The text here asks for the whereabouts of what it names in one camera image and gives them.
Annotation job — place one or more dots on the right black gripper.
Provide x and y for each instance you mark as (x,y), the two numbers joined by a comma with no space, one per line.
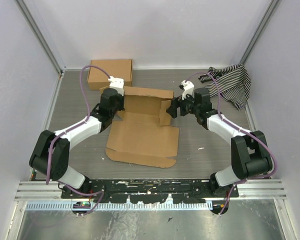
(178,102)

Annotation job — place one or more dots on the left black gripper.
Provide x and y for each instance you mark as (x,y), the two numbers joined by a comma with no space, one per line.
(122,98)

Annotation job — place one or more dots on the cardboard box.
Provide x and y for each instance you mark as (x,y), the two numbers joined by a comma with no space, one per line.
(144,135)
(118,68)

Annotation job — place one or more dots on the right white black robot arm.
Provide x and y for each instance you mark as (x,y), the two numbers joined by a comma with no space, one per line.
(249,156)

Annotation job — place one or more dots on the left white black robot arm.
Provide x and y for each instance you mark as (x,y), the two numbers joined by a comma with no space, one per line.
(52,149)

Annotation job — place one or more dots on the folded closed cardboard box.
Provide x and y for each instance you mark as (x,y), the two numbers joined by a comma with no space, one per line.
(118,68)

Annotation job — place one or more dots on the black white striped cloth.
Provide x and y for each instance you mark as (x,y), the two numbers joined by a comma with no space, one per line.
(233,84)

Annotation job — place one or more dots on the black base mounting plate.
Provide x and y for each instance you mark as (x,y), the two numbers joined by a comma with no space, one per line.
(150,191)

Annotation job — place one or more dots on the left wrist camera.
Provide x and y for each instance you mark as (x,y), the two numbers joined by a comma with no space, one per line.
(116,84)

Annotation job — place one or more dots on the white slotted cable duct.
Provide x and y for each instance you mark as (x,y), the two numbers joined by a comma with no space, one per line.
(85,206)

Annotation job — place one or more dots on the aluminium front rail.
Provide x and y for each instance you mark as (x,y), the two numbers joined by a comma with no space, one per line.
(260,189)

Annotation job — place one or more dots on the left aluminium corner post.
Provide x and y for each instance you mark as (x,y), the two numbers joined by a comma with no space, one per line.
(38,34)

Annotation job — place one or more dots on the aluminium corner post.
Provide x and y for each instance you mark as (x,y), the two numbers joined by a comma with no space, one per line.
(269,12)
(38,34)

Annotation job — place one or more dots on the right aluminium corner post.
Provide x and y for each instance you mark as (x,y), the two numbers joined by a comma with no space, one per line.
(269,12)

